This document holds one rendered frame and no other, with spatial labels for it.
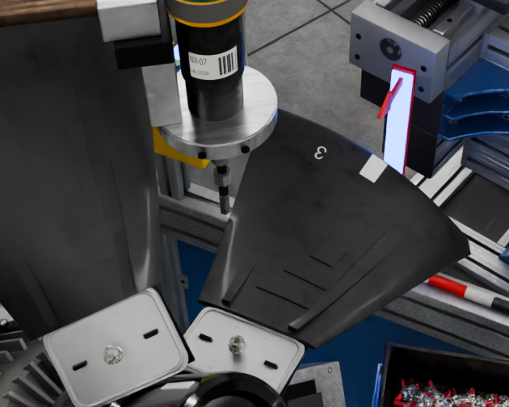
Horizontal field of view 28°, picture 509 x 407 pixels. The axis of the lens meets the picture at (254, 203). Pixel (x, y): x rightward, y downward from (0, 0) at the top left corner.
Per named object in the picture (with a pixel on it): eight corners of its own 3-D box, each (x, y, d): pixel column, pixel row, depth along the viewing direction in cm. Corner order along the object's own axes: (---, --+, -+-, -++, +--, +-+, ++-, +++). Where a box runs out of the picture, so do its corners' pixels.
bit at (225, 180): (218, 218, 64) (212, 163, 61) (216, 205, 65) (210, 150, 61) (234, 216, 65) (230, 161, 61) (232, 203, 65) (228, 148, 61)
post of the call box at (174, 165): (160, 194, 132) (149, 127, 122) (171, 178, 134) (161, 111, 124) (179, 201, 131) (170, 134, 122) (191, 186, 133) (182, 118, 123)
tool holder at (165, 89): (125, 174, 56) (98, 35, 48) (118, 87, 60) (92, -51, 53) (287, 153, 56) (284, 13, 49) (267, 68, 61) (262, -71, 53)
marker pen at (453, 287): (406, 270, 121) (520, 313, 116) (410, 262, 121) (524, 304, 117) (405, 278, 122) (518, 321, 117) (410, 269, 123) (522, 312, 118)
